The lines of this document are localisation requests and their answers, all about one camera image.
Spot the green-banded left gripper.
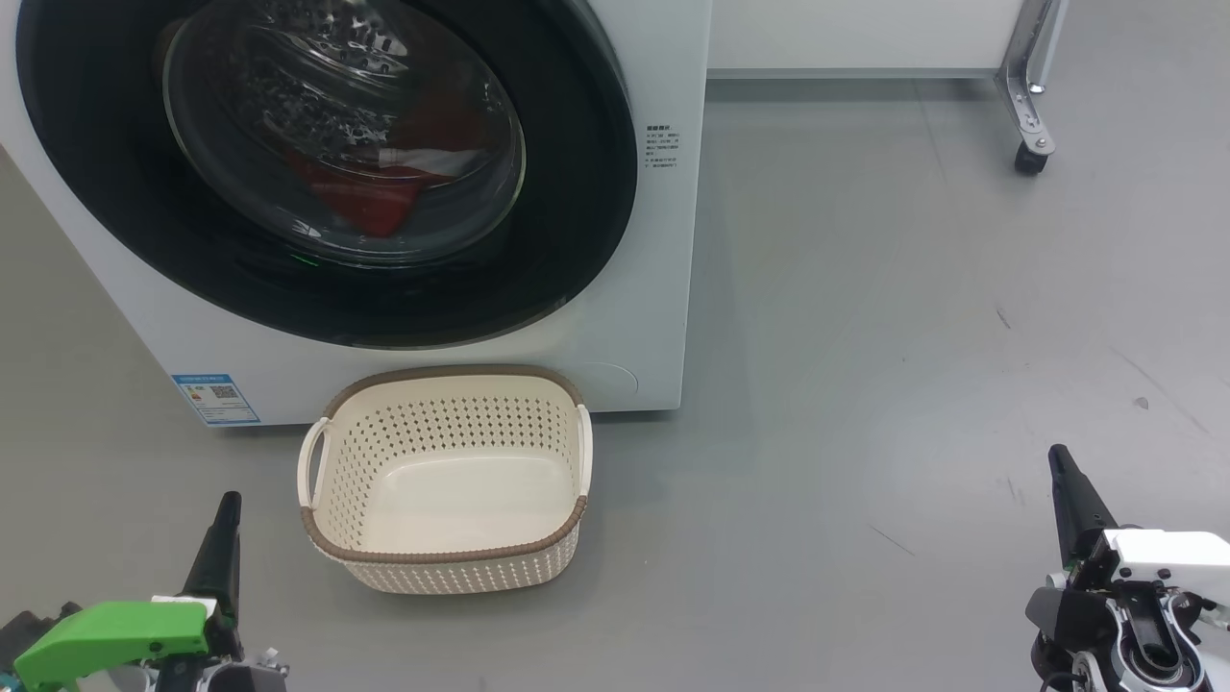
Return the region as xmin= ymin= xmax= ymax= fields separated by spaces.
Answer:
xmin=13 ymin=492 xmax=246 ymax=692

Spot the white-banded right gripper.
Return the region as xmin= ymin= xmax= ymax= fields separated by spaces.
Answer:
xmin=1025 ymin=444 xmax=1230 ymax=655

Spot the red and white garment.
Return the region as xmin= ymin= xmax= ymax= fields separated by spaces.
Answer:
xmin=283 ymin=96 xmax=481 ymax=239

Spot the black round glass washer door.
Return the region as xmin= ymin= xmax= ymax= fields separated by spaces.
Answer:
xmin=14 ymin=0 xmax=640 ymax=350

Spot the cream perforated laundry basket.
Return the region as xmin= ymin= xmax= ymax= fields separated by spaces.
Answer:
xmin=296 ymin=364 xmax=594 ymax=596

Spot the white front-load washing machine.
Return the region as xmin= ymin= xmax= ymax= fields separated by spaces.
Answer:
xmin=0 ymin=0 xmax=714 ymax=429

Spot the blue energy label sticker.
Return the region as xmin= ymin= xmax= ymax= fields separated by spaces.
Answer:
xmin=171 ymin=373 xmax=261 ymax=428

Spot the silver metal furniture leg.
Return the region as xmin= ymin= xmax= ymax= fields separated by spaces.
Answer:
xmin=996 ymin=0 xmax=1070 ymax=160

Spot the white cabinet panel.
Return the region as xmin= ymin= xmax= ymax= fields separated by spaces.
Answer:
xmin=706 ymin=0 xmax=1029 ymax=80

